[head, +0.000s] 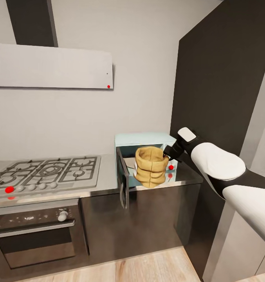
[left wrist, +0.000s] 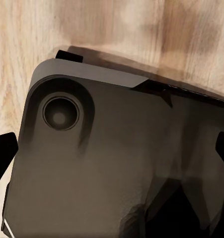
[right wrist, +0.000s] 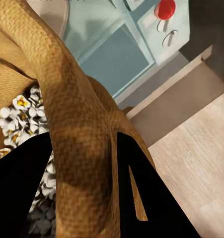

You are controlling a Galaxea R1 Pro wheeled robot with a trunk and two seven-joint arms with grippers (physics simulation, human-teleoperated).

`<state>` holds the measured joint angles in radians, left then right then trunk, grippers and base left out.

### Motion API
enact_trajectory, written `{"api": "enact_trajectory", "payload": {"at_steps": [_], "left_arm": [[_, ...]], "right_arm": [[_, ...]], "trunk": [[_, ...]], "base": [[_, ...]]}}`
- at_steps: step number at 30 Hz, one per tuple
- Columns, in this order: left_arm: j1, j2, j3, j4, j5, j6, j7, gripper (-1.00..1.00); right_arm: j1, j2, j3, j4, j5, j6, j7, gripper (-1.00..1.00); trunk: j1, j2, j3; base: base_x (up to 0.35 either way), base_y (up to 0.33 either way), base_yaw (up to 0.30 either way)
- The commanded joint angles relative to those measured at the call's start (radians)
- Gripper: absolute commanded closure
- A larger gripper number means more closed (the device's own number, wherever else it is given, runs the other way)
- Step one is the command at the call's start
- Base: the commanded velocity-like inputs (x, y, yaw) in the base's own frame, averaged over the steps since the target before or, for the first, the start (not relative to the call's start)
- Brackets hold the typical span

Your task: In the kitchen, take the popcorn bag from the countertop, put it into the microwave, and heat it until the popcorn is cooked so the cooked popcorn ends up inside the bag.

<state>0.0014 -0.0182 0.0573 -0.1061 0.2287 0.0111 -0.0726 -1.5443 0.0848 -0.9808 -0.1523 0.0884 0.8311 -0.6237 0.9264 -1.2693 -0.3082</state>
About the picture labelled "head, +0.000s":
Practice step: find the range hood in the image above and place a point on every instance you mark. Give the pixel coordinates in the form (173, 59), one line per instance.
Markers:
(37, 61)

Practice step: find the microwave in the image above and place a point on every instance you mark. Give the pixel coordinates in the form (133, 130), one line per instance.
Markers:
(126, 145)

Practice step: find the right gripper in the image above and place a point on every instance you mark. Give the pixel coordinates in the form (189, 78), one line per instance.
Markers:
(173, 154)

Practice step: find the fridge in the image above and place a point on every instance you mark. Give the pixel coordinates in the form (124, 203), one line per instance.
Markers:
(220, 93)

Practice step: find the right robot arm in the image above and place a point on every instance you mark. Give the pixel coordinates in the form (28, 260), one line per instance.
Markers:
(227, 175)

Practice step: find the burner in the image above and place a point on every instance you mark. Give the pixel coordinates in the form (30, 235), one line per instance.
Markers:
(49, 175)

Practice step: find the popcorn bag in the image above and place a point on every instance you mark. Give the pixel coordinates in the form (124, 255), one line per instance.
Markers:
(150, 166)

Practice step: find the oven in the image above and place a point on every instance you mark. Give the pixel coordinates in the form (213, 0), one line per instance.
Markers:
(41, 236)

